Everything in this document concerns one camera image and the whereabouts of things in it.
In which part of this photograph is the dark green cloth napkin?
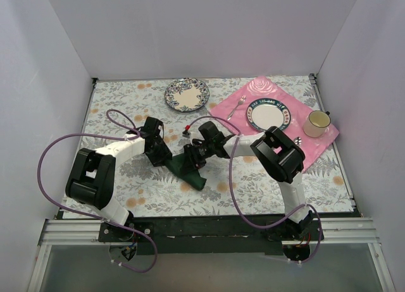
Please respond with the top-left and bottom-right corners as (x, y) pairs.
(165, 154), (206, 191)

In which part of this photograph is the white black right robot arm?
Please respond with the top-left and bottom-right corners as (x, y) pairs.
(179, 121), (315, 240)

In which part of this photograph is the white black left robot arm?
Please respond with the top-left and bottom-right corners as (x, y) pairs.
(65, 117), (172, 241)

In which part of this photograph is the pink rose placemat cloth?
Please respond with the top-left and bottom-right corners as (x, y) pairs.
(209, 76), (339, 176)

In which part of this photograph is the silver fork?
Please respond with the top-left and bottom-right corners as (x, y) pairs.
(227, 95), (246, 121)

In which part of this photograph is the blue floral ceramic plate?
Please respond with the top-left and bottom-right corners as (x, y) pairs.
(165, 78), (210, 113)

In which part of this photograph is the green rimmed white plate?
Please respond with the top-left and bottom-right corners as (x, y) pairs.
(246, 98), (291, 132)

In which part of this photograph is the silver spoon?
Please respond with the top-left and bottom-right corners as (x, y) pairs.
(294, 137), (302, 146)

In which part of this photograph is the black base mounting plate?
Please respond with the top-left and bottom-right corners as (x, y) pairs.
(98, 216), (324, 255)

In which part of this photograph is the cream enamel mug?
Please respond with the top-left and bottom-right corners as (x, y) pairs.
(302, 111), (331, 138)

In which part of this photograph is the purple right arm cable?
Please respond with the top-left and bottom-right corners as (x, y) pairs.
(186, 116), (323, 264)

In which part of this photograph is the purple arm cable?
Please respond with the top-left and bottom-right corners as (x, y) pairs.
(37, 109), (158, 272)
(186, 116), (323, 264)

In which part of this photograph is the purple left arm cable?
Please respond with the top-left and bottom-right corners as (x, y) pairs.
(37, 109), (158, 272)

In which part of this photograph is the aluminium frame rail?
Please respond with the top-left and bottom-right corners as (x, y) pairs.
(27, 217), (395, 291)

